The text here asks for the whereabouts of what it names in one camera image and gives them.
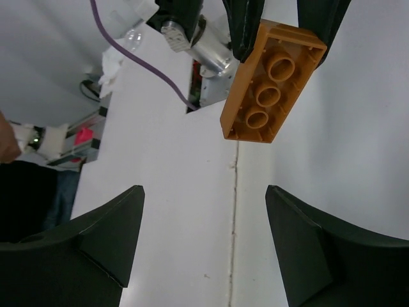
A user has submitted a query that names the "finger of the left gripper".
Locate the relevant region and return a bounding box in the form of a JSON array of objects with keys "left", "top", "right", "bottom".
[
  {"left": 297, "top": 0, "right": 351, "bottom": 67},
  {"left": 222, "top": 0, "right": 265, "bottom": 63}
]

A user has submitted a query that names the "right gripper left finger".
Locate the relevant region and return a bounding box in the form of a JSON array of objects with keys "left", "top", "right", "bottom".
[{"left": 1, "top": 185, "right": 145, "bottom": 306}]

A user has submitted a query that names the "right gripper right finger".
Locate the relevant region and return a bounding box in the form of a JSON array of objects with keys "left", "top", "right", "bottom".
[{"left": 265, "top": 185, "right": 408, "bottom": 306}]

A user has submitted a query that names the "brown lego brick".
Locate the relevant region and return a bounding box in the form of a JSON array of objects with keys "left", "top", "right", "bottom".
[{"left": 220, "top": 19, "right": 327, "bottom": 143}]

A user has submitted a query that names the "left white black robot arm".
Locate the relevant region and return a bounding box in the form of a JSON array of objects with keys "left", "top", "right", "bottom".
[{"left": 131, "top": 1, "right": 350, "bottom": 74}]

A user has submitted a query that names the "person's hand at edge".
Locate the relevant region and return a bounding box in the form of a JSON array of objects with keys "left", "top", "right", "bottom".
[{"left": 0, "top": 113, "right": 21, "bottom": 163}]

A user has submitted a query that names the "pink object in background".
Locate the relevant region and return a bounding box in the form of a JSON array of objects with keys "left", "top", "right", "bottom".
[{"left": 71, "top": 128, "right": 94, "bottom": 163}]

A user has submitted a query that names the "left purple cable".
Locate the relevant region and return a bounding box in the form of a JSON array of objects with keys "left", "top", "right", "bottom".
[{"left": 89, "top": 0, "right": 199, "bottom": 113}]

